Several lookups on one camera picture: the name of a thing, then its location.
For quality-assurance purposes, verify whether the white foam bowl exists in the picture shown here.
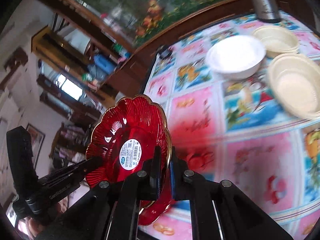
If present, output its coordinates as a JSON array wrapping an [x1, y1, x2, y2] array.
[[205, 35, 266, 80]]

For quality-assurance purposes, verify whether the small beige plastic bowl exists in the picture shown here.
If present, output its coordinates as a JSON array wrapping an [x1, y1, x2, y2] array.
[[252, 25, 299, 59]]

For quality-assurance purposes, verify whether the colourful patterned tablecloth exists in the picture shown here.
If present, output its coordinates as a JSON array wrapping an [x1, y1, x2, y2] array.
[[144, 14, 319, 239]]

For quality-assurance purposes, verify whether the blue thermos flask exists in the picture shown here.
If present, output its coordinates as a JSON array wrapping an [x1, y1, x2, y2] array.
[[93, 54, 117, 75]]

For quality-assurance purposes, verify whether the small black jar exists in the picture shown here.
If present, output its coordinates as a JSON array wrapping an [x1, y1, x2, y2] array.
[[157, 45, 172, 60]]

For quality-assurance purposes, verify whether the framed wall picture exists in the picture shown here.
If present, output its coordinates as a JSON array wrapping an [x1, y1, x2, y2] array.
[[27, 124, 45, 169]]

